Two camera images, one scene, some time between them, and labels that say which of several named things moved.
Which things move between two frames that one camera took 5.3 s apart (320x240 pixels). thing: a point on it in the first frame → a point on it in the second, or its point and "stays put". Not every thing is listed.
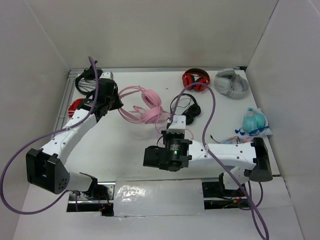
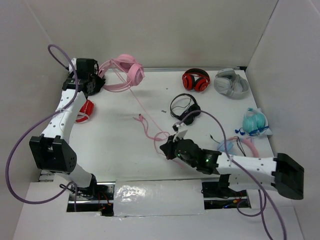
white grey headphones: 227,82 stays put
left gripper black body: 114,101 → 98,82
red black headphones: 195,75 stays put
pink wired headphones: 151,112 → 121,72
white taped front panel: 147,197 stays put
